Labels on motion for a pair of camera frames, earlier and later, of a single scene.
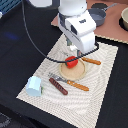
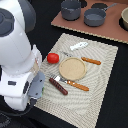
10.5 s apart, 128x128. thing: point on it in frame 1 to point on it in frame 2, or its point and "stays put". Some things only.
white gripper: [80, 30] to [19, 90]
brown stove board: [111, 28] stays put
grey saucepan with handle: [98, 15] stays put
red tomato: [71, 63] to [52, 58]
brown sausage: [58, 86] stays put
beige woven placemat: [73, 86] stays put
